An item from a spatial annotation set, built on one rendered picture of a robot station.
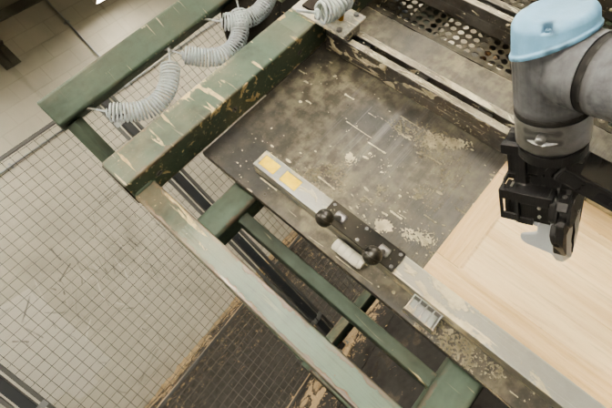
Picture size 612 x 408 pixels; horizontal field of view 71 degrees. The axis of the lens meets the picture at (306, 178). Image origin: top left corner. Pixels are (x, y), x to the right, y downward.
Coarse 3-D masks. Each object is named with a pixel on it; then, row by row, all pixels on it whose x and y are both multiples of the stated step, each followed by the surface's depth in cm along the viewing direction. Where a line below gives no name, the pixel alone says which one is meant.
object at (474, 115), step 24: (336, 24) 116; (336, 48) 123; (360, 48) 116; (384, 48) 116; (384, 72) 115; (408, 72) 111; (432, 72) 111; (408, 96) 116; (432, 96) 109; (456, 96) 108; (456, 120) 109; (480, 120) 103; (504, 120) 103
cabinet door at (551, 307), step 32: (480, 224) 96; (512, 224) 96; (608, 224) 94; (448, 256) 93; (480, 256) 93; (512, 256) 92; (544, 256) 92; (576, 256) 91; (608, 256) 91; (480, 288) 89; (512, 288) 89; (544, 288) 89; (576, 288) 88; (608, 288) 88; (512, 320) 86; (544, 320) 86; (576, 320) 85; (608, 320) 85; (544, 352) 83; (576, 352) 82; (608, 352) 82; (576, 384) 80; (608, 384) 79
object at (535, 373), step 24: (264, 168) 104; (288, 168) 104; (288, 192) 101; (312, 192) 100; (312, 216) 101; (408, 264) 91; (408, 288) 90; (432, 288) 88; (456, 312) 85; (480, 312) 85; (480, 336) 83; (504, 336) 83; (504, 360) 81; (528, 360) 80; (528, 384) 80; (552, 384) 78
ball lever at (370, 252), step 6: (372, 246) 81; (384, 246) 91; (366, 252) 81; (372, 252) 80; (378, 252) 80; (384, 252) 90; (390, 252) 90; (366, 258) 80; (372, 258) 80; (378, 258) 80; (372, 264) 81
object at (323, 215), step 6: (324, 210) 85; (330, 210) 86; (318, 216) 85; (324, 216) 84; (330, 216) 85; (336, 216) 92; (342, 216) 95; (318, 222) 85; (324, 222) 84; (330, 222) 85; (342, 222) 95
